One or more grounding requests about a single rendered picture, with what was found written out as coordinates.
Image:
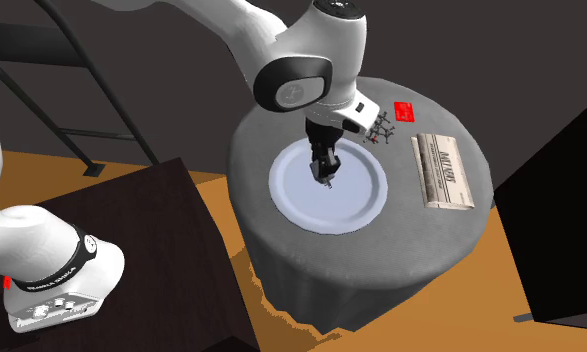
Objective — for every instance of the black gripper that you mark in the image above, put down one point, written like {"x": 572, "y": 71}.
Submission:
{"x": 322, "y": 139}

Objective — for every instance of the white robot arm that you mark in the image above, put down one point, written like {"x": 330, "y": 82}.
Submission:
{"x": 298, "y": 44}

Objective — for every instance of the dark molecule model figure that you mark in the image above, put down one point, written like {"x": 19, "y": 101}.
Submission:
{"x": 383, "y": 130}

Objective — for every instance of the white round plate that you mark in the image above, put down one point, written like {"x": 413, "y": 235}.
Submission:
{"x": 356, "y": 200}

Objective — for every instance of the red flat card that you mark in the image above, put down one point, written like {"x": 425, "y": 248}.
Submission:
{"x": 404, "y": 112}

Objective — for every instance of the beige printed box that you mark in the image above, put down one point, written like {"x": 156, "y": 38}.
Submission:
{"x": 444, "y": 170}

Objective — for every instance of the round table with grey cloth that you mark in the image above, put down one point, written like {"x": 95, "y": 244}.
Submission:
{"x": 371, "y": 263}

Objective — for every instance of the black cabinet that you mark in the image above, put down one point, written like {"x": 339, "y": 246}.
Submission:
{"x": 556, "y": 219}

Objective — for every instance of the black metal frame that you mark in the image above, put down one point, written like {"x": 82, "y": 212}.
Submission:
{"x": 103, "y": 88}

